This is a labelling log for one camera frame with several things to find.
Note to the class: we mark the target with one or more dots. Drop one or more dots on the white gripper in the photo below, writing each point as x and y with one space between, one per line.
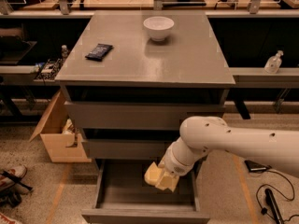
174 165

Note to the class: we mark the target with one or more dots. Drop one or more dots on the yellow sponge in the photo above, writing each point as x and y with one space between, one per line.
153 174

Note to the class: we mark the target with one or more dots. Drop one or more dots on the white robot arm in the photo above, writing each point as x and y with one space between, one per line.
200 135

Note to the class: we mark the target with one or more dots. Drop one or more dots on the grey open bottom drawer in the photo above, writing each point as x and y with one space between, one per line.
123 197

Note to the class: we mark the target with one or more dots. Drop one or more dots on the grey middle drawer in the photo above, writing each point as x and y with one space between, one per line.
125 149

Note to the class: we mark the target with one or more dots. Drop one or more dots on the grey top drawer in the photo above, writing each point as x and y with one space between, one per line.
136 116

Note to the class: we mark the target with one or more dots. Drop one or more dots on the grey drawer cabinet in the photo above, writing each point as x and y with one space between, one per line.
186 68

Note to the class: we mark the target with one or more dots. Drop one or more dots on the cardboard box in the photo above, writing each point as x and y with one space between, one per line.
61 142

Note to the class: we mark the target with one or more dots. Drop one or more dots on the black handheld device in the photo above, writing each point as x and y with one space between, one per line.
271 201

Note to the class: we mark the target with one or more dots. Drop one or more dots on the black snack packet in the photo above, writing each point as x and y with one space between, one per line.
99 52

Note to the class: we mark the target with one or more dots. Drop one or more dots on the white red sneaker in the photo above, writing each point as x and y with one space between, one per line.
8 220
10 177

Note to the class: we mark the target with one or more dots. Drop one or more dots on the white ceramic bowl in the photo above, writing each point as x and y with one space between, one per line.
158 27

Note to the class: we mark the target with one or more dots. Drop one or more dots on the clear soap dispenser bottle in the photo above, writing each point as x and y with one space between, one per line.
274 63

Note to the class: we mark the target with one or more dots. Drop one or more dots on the small plastic bottle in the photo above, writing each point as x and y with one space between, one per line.
65 52

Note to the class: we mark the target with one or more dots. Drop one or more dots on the black patterned tray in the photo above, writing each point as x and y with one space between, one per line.
49 69

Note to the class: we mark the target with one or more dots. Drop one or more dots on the black wheeled cart leg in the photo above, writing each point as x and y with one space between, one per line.
12 195

